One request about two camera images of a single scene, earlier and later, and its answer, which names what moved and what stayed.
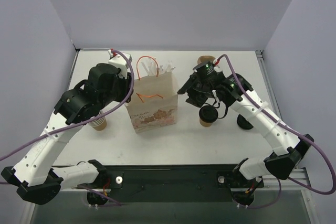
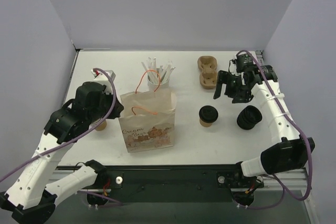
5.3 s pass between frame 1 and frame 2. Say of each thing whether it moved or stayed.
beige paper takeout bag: moved
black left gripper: moved
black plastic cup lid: stayed
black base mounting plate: stayed
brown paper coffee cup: stayed
